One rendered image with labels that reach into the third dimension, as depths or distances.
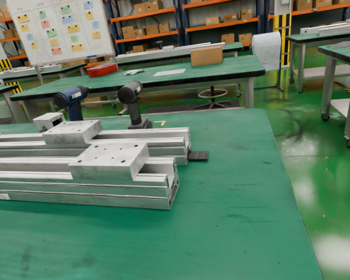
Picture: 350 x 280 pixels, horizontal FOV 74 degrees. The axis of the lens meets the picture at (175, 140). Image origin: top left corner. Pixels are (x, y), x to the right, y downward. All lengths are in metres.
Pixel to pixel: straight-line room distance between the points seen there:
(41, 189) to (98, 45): 3.21
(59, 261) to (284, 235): 0.43
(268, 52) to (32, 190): 3.77
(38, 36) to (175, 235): 4.05
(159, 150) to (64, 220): 0.31
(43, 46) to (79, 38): 0.64
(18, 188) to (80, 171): 0.23
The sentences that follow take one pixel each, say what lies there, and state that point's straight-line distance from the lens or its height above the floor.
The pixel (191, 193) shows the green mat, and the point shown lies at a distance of 0.60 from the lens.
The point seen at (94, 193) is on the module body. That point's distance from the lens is 0.62.
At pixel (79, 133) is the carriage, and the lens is 0.80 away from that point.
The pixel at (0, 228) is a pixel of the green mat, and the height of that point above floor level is 0.78.
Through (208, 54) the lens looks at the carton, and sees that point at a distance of 2.52.
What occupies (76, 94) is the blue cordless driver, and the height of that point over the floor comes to 0.97.
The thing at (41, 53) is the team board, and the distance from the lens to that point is 4.38.
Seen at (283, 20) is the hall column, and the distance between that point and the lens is 6.08.
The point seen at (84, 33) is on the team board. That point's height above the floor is 1.29.
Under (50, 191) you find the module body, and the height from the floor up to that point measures 0.81.
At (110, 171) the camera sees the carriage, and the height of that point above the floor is 0.89.
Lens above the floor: 1.15
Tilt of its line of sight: 25 degrees down
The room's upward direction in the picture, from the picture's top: 9 degrees counter-clockwise
